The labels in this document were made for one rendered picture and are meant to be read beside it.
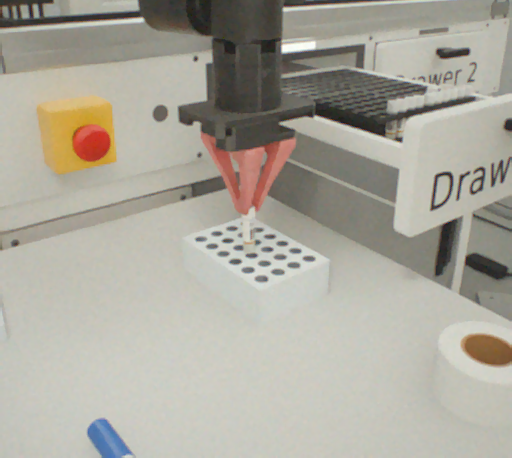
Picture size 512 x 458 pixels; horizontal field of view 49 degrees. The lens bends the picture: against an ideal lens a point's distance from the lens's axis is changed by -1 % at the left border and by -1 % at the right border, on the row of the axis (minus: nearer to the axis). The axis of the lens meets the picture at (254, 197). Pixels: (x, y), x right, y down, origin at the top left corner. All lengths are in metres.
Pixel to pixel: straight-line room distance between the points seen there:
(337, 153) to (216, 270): 0.18
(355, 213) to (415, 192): 0.52
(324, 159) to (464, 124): 0.15
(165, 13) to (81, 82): 0.21
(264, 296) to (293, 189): 0.44
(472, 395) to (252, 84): 0.27
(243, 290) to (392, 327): 0.13
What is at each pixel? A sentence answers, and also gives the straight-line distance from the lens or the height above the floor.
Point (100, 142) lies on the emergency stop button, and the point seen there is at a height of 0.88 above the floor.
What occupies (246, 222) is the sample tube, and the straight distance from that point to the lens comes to 0.52.
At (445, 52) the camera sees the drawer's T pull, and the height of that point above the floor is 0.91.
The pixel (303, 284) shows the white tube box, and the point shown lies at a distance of 0.52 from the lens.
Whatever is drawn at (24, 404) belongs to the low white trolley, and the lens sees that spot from 0.47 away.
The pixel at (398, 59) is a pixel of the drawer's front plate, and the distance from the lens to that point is 0.97.
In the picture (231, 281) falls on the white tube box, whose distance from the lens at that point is 0.52.
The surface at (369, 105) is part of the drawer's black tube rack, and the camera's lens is 0.67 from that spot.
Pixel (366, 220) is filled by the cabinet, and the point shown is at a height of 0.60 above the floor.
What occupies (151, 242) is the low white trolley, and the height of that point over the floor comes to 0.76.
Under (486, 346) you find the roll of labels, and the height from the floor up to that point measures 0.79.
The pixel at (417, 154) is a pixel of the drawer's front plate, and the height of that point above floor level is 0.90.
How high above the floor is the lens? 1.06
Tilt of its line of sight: 23 degrees down
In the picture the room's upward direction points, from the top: straight up
